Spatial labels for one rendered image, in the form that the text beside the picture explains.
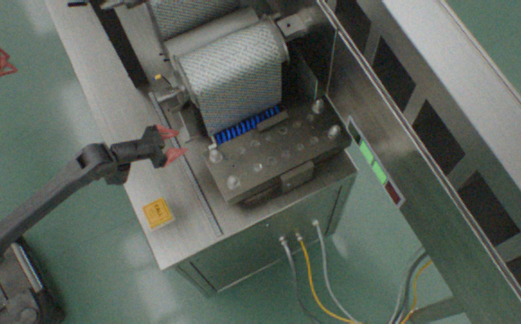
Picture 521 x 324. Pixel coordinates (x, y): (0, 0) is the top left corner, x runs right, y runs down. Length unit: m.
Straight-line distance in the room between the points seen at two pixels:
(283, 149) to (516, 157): 0.77
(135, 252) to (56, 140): 0.74
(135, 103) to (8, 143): 1.32
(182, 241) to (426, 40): 0.94
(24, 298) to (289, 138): 1.36
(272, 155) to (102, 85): 0.66
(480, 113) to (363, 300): 1.66
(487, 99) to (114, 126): 1.19
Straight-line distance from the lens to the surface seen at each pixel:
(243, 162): 1.48
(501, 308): 1.14
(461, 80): 0.91
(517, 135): 0.90
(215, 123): 1.47
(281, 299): 2.42
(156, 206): 1.59
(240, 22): 1.46
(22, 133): 2.97
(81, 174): 1.35
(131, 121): 1.74
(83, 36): 1.97
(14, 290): 2.45
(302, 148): 1.49
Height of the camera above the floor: 2.40
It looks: 69 degrees down
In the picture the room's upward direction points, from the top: 7 degrees counter-clockwise
